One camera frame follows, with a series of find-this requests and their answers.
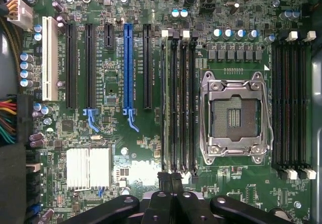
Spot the blue expansion slot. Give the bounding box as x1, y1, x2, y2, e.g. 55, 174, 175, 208
122, 22, 140, 133

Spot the short black expansion slot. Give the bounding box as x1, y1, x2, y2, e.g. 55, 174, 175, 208
103, 22, 116, 49

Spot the white PCI expansion slot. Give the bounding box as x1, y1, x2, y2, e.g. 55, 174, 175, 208
41, 16, 59, 102

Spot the silver finned chipset heatsink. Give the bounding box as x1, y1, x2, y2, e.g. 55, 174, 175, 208
66, 147, 112, 191

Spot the coloured power wire bundle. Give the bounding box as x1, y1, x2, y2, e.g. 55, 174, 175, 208
0, 97, 18, 146

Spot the black braided cable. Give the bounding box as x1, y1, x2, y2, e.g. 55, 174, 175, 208
0, 15, 24, 86

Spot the white power connector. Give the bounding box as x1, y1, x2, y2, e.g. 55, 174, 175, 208
7, 0, 34, 31

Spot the silver locking lever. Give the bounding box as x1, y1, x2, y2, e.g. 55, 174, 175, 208
259, 74, 274, 158
200, 72, 212, 159

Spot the green PC motherboard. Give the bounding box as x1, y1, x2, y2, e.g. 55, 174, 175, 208
21, 0, 313, 224

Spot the silver CPU socket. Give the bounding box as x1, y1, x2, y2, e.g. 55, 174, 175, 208
200, 70, 274, 165

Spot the black main power connector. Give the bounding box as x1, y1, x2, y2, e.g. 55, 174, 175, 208
16, 94, 34, 144

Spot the long black expansion slot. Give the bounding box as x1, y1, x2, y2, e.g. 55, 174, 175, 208
142, 23, 153, 110
65, 22, 78, 110
82, 22, 99, 134

